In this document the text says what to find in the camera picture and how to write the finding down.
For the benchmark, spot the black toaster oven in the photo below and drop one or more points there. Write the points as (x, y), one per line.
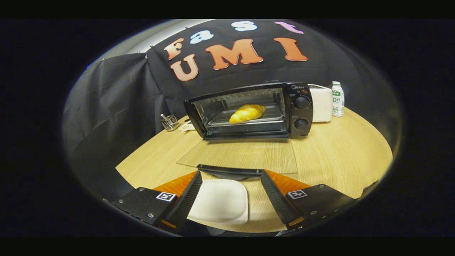
(302, 113)

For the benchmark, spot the clear utensil holder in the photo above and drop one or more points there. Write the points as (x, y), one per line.
(170, 122)

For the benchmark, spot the white bread toaster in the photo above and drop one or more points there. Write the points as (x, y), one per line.
(321, 105)

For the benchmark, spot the small white packet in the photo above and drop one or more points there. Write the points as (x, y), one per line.
(186, 127)

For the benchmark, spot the yellow croissant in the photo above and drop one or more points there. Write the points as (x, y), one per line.
(247, 113)

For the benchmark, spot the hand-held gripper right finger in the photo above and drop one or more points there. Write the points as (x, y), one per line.
(277, 199)

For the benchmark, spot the black backdrop cloth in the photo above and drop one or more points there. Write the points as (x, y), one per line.
(113, 106)

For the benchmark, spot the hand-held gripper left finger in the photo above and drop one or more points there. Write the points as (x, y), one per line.
(185, 204)

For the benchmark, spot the white plate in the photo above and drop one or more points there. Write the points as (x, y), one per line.
(220, 202)

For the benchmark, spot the white bottle green label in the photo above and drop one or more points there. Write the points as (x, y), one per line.
(338, 101)

